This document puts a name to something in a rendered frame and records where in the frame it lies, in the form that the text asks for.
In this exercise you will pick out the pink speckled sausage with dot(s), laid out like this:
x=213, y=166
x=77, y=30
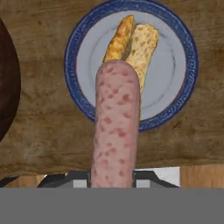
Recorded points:
x=116, y=122

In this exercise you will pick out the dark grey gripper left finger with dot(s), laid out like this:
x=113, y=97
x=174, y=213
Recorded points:
x=76, y=178

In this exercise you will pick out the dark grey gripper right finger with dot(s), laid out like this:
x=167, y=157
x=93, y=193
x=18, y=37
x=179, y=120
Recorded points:
x=144, y=177

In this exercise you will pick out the yellow split bun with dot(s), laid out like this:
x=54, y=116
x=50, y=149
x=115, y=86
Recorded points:
x=137, y=46

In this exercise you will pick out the blue rimmed white plate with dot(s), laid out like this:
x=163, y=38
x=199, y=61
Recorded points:
x=166, y=73

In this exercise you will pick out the brown wooden board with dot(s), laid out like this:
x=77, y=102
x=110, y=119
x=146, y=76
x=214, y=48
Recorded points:
x=49, y=116

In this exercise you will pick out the dark brown bowl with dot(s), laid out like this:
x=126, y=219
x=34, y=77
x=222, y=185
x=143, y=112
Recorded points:
x=7, y=81

